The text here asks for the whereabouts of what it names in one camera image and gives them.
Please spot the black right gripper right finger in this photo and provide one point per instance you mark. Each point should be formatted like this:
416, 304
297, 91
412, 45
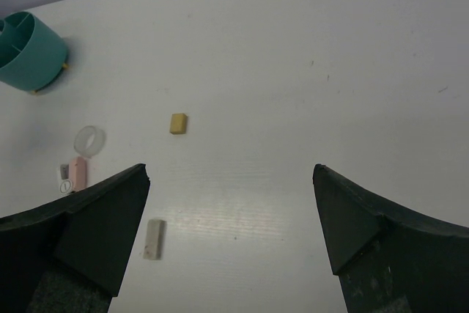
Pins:
389, 258

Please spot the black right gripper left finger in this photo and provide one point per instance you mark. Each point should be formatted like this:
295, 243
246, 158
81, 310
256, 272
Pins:
70, 255

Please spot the pink mini stapler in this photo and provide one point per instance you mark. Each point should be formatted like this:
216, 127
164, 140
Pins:
72, 176

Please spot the beige rectangular eraser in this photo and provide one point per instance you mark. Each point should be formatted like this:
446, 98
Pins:
155, 235

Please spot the clear tape roll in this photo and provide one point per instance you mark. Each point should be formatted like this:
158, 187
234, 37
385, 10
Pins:
89, 141

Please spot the small tan eraser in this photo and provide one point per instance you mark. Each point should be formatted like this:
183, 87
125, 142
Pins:
178, 124

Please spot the teal round compartment organizer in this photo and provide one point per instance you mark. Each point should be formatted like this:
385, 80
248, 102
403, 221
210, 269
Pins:
32, 54

